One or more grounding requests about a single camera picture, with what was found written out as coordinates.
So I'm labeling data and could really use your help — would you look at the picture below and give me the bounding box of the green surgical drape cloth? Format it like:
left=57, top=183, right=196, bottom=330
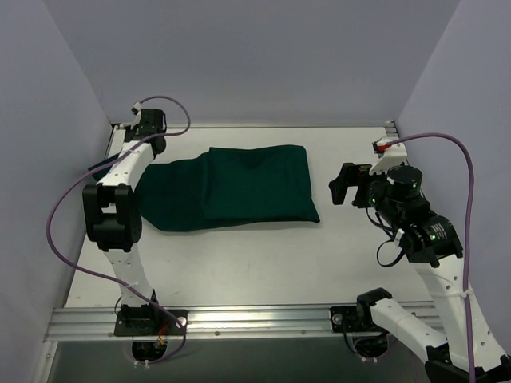
left=89, top=145, right=322, bottom=235

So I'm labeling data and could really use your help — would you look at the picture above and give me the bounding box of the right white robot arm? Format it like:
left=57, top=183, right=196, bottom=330
left=329, top=163, right=510, bottom=382

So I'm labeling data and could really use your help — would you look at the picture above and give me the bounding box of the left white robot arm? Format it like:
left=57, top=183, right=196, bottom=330
left=82, top=109, right=166, bottom=334

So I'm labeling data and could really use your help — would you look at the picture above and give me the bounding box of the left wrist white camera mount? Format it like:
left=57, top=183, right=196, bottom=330
left=130, top=101, right=142, bottom=128

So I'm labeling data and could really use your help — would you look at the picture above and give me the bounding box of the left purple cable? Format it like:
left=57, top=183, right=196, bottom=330
left=46, top=95, right=192, bottom=364

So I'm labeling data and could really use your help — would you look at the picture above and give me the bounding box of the back aluminium rail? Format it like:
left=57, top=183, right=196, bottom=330
left=113, top=120, right=396, bottom=130

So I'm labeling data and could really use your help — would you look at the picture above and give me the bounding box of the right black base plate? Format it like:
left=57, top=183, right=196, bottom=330
left=329, top=305, right=381, bottom=334

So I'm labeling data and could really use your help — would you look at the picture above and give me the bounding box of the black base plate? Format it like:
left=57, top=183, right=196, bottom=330
left=113, top=305, right=188, bottom=337
left=329, top=305, right=381, bottom=334

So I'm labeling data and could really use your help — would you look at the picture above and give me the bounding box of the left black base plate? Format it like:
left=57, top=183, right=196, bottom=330
left=113, top=305, right=188, bottom=337

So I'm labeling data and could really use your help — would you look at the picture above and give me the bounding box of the front aluminium rail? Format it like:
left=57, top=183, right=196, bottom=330
left=42, top=301, right=460, bottom=342

